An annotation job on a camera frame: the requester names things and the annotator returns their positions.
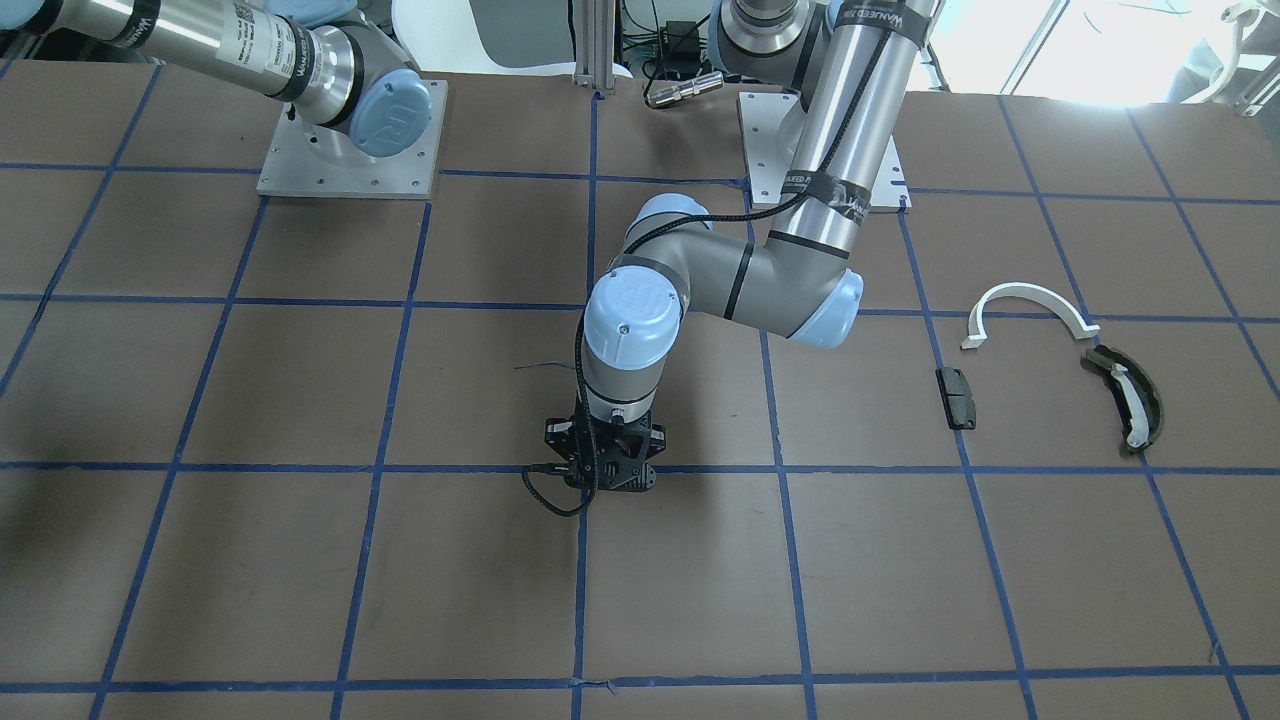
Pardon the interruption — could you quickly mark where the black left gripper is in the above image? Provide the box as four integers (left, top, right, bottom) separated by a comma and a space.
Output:
544, 407, 666, 493

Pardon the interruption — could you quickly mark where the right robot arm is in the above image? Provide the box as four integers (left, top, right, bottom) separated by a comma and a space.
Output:
1, 1, 433, 158

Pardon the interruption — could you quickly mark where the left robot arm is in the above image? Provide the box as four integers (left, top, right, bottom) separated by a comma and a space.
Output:
522, 1, 937, 498

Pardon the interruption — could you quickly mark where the black brake pad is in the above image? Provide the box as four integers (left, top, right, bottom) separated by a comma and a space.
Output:
934, 366, 978, 430

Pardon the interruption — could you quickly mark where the white plastic chair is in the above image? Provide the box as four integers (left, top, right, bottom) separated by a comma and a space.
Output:
390, 1, 576, 76

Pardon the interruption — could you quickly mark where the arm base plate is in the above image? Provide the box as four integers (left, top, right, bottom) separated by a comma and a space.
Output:
739, 92, 913, 213
256, 78, 449, 200

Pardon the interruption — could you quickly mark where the aluminium frame post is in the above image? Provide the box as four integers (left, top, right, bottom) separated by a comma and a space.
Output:
567, 0, 620, 94

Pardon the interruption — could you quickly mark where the white curved plastic bracket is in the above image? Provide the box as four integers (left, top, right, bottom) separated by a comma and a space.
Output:
960, 282, 1101, 350

